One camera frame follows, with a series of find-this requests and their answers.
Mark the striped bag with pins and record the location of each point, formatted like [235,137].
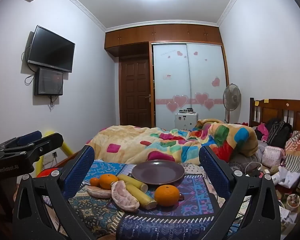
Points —
[298,150]

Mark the pink pouch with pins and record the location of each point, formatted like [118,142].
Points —
[272,156]

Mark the long yellow banana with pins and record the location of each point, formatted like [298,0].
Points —
[132,181]

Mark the pink clothes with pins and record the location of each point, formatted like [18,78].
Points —
[262,130]

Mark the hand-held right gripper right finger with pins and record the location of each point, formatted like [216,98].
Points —
[212,167]

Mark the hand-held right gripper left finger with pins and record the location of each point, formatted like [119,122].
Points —
[82,166]

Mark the paper cup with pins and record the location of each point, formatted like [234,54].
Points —
[293,201]

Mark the small white appliance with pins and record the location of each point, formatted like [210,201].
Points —
[186,121]

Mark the yellow sugar cane piece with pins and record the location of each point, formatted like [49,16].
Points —
[141,195]

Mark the red object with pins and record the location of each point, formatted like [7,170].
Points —
[48,173]

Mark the black backpack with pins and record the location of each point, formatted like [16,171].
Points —
[280,132]

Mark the blue patterned cloth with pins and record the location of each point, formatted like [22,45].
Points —
[145,225]

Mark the jars on white appliance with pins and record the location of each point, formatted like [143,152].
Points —
[187,110]

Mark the colourful patchwork blanket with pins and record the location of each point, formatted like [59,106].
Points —
[140,140]

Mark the wooden bed headboard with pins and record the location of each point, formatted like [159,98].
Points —
[272,110]

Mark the wall-mounted black television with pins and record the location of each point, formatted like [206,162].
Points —
[51,48]

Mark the medium orange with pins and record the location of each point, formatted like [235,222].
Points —
[108,181]

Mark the wooden wardrobe with heart stickers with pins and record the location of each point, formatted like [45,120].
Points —
[190,80]

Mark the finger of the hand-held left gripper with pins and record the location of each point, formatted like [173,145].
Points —
[27,138]
[48,141]

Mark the peeled pomelo segment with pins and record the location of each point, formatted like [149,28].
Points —
[125,198]
[98,192]

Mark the brown wooden door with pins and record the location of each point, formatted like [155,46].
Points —
[135,92]

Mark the yellow foam tube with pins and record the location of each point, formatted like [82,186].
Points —
[66,150]

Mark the small orange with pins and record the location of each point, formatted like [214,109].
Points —
[95,181]

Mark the small black wall monitor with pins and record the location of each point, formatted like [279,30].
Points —
[49,81]

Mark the large orange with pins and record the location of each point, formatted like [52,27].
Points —
[167,195]

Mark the standing electric fan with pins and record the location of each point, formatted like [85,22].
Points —
[232,97]

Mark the wall power socket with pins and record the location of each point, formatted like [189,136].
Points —
[54,154]

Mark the dark purple plate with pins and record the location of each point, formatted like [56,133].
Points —
[157,172]

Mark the small dark red plum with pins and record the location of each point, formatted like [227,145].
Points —
[181,196]

